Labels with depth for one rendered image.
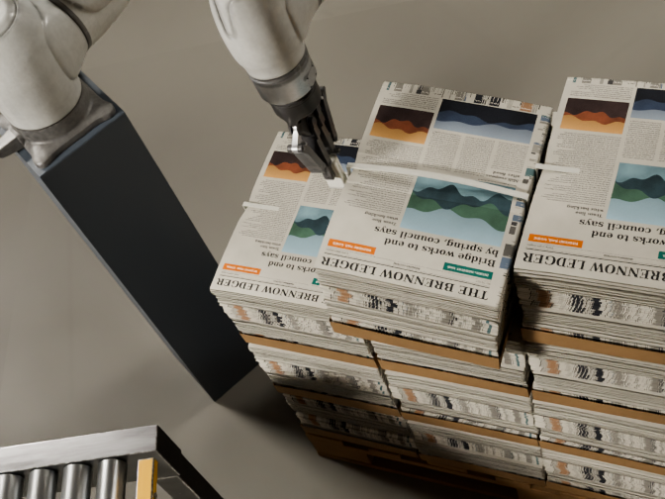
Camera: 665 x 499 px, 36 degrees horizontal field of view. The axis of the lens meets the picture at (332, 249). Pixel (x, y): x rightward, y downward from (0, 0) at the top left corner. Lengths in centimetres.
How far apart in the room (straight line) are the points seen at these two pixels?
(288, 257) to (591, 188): 59
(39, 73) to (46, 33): 7
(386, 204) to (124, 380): 145
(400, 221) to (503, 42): 176
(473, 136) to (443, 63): 159
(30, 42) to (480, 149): 79
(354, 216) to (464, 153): 20
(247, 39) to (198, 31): 225
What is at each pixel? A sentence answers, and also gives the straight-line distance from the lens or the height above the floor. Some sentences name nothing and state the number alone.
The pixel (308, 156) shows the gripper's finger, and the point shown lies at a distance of 153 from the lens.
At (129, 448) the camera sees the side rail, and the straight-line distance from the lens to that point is 183.
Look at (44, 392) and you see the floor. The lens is 298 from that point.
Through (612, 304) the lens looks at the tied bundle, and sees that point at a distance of 155.
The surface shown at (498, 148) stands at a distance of 163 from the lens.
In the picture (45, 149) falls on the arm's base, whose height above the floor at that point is 102.
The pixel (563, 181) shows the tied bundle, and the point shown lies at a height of 106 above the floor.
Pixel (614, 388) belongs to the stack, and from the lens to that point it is 180.
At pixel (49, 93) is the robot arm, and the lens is 191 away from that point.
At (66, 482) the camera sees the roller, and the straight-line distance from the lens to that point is 186.
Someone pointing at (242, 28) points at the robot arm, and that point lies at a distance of 136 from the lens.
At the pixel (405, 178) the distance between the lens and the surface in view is 161.
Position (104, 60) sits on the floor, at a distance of 368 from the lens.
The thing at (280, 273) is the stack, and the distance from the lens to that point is 186.
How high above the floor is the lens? 234
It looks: 54 degrees down
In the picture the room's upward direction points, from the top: 23 degrees counter-clockwise
